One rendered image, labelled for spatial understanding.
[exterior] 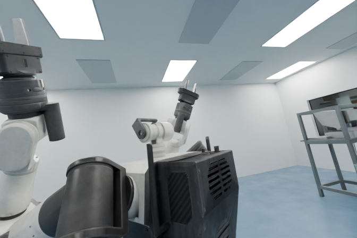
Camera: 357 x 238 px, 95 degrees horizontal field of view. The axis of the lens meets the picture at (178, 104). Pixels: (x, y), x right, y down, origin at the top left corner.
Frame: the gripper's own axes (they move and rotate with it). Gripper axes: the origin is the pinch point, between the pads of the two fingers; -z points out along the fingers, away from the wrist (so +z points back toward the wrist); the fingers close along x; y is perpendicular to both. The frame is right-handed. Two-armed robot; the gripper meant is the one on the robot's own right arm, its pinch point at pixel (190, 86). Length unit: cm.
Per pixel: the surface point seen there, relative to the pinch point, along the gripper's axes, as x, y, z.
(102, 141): 48, 383, 81
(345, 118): -284, 69, -80
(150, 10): 42, 110, -115
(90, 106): 110, 398, 7
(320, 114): -284, 104, -88
